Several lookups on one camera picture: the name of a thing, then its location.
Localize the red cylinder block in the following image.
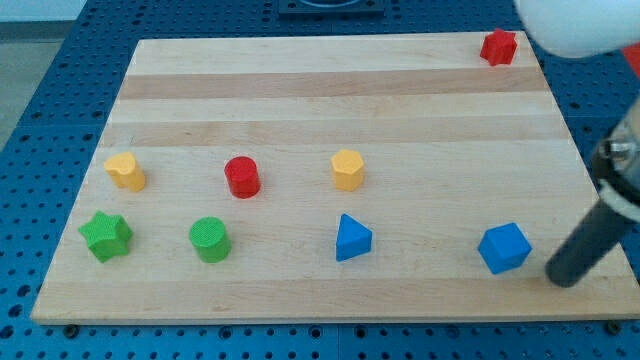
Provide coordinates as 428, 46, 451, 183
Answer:
224, 156, 261, 199

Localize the red star block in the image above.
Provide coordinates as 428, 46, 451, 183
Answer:
480, 28, 518, 66

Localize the blue triangle block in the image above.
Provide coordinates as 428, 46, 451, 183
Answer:
335, 213, 373, 262

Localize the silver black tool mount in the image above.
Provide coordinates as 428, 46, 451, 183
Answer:
592, 102, 639, 223

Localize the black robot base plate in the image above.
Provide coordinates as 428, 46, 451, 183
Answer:
277, 0, 387, 17

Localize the yellow hexagon block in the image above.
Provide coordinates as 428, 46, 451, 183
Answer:
330, 149, 364, 191

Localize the green star block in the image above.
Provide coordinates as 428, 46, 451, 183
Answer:
78, 211, 133, 263

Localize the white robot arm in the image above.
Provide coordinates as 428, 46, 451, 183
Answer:
514, 0, 639, 288

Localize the blue cube block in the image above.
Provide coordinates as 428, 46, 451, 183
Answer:
477, 223, 532, 275

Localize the wooden board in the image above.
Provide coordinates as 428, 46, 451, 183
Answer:
31, 32, 639, 325

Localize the yellow heart block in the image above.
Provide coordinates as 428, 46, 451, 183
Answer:
104, 152, 146, 192

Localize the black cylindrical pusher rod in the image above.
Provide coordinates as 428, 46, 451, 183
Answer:
545, 200, 635, 288

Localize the green cylinder block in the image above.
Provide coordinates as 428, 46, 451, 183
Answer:
189, 217, 231, 263

